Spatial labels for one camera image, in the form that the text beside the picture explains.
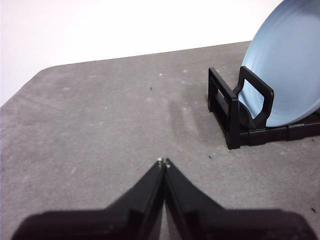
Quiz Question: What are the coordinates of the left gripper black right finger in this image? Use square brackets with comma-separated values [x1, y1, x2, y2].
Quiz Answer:
[164, 158, 315, 240]

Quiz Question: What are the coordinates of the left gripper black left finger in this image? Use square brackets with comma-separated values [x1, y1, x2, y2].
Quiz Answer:
[11, 157, 166, 240]

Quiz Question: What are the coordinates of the blue plate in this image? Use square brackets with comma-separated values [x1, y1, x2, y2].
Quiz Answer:
[238, 0, 320, 128]

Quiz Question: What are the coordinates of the black plate rack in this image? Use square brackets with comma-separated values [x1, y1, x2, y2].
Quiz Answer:
[207, 66, 320, 150]

